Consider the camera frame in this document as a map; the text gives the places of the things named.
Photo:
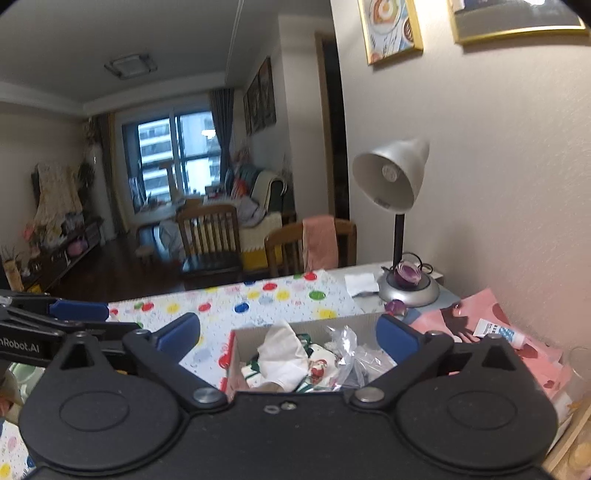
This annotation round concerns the small wooden stool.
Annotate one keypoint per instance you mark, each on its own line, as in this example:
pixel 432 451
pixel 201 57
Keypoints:
pixel 144 254

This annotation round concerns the yellow curtain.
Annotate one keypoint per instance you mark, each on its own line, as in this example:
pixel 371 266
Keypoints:
pixel 113 175

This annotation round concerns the medium dark framed picture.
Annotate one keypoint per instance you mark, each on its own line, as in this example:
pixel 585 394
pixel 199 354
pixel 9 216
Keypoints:
pixel 253 104

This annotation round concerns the narrow dark framed picture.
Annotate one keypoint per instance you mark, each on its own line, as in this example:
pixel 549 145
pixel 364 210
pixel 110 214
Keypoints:
pixel 246 114

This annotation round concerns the floral cover cloth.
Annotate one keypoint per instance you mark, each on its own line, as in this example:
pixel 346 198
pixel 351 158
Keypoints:
pixel 55 194

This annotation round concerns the balcony window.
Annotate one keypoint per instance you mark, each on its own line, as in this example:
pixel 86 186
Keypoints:
pixel 194 147

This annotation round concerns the pink towel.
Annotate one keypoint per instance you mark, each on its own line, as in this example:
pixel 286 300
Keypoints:
pixel 319 242

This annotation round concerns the gold framed figure poster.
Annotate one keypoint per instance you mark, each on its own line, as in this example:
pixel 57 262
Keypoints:
pixel 517 21

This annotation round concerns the large dark framed picture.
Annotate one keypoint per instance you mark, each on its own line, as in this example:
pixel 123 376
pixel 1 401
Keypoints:
pixel 267 92

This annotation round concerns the cream throw blanket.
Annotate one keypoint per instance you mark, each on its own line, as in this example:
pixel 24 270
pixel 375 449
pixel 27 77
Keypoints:
pixel 265 184

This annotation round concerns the clear plastic bag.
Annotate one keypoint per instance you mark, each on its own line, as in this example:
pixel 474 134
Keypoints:
pixel 355 355

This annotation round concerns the dark sofa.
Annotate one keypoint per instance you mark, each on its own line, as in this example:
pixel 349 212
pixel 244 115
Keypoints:
pixel 263 226

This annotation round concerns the silver desk lamp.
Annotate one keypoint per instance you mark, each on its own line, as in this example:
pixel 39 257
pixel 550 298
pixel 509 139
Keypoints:
pixel 392 175

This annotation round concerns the grey curtain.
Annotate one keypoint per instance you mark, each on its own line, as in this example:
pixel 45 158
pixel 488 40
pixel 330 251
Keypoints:
pixel 224 134

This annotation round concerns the round coffee table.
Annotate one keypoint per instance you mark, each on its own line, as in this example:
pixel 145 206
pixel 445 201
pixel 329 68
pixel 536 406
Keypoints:
pixel 157 214

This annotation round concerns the green and white printed packet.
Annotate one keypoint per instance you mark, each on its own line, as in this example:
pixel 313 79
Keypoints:
pixel 318 369

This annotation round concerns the white and blue tube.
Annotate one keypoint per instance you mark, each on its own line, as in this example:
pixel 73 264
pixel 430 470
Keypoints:
pixel 501 332

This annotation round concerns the wooden board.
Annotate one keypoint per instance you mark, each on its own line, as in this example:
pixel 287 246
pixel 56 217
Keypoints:
pixel 575 447

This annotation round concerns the wooden chair with dark seat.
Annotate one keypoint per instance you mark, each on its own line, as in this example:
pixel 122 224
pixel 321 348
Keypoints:
pixel 210 263

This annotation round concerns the red and white cardboard box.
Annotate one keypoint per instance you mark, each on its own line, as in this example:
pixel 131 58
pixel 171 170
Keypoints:
pixel 244 337

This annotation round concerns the white paper sheet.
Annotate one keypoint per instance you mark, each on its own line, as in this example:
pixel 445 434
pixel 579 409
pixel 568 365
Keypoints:
pixel 362 282

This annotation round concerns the square ceiling light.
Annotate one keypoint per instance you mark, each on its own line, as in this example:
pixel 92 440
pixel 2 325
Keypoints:
pixel 129 65

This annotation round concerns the white standing air conditioner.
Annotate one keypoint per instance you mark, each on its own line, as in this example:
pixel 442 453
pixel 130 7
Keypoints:
pixel 95 184

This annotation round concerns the pink paper bag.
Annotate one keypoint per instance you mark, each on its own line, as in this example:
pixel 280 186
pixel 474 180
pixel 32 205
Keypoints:
pixel 461 323

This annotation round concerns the gold framed food picture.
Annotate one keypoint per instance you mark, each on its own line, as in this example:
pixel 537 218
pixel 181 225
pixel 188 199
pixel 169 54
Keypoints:
pixel 390 27

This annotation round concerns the red cushion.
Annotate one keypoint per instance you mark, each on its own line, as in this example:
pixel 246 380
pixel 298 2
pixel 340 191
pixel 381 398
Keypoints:
pixel 238 187

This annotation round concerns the pale green bowl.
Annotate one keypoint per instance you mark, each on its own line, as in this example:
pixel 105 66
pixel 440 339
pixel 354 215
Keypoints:
pixel 25 373

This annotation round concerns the polka dot tablecloth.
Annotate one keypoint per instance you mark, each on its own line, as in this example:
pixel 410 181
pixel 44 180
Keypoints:
pixel 295 318

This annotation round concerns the clear drinking glass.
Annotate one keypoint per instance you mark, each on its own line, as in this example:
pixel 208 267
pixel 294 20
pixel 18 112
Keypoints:
pixel 579 374

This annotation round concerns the dark tv cabinet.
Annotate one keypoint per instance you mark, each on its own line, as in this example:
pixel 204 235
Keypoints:
pixel 60 251

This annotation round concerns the lilac cloth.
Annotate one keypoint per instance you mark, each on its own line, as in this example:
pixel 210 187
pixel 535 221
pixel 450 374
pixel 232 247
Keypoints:
pixel 249 210

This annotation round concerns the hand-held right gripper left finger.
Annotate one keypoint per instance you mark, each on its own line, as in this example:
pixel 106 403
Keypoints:
pixel 178 334

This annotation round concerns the grey bag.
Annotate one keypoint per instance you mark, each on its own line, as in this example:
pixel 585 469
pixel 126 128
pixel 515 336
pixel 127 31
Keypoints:
pixel 166 237

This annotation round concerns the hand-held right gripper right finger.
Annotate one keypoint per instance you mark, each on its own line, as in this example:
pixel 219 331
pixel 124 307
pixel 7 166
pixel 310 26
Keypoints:
pixel 397 339

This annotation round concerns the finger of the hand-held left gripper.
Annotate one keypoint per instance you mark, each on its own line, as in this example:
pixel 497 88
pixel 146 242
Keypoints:
pixel 78 310
pixel 106 328

